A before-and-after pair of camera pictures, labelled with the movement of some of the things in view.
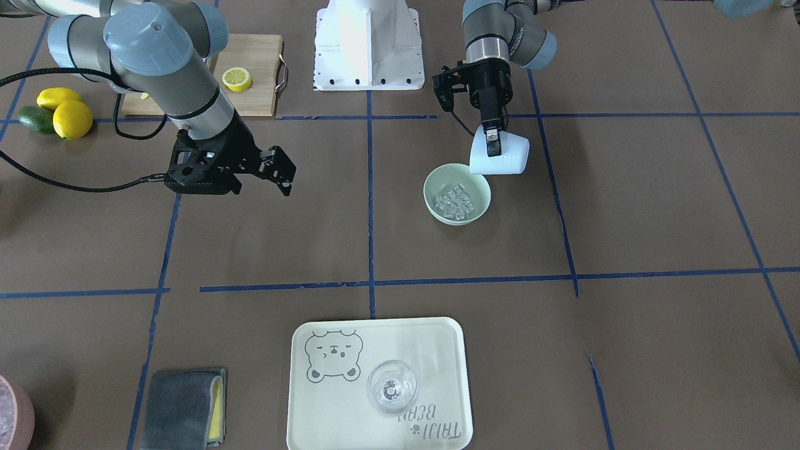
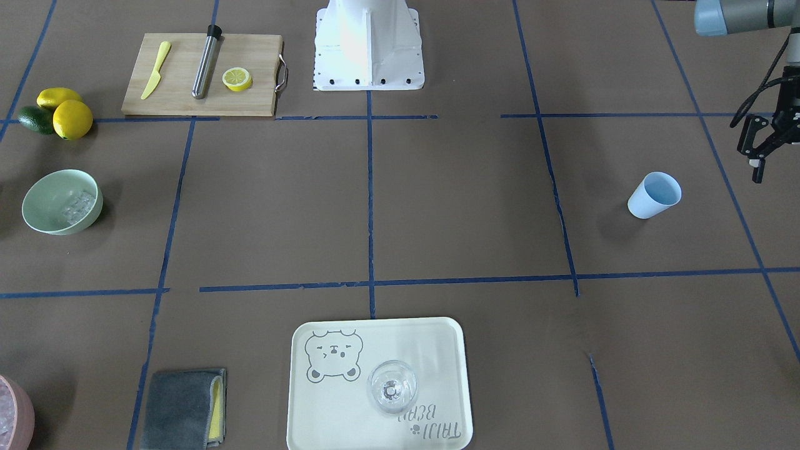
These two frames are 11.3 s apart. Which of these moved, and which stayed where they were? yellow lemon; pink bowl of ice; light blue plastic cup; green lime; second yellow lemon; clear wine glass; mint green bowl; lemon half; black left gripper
Moved: light blue plastic cup; black left gripper; mint green bowl
Stayed: clear wine glass; pink bowl of ice; lemon half; second yellow lemon; green lime; yellow lemon
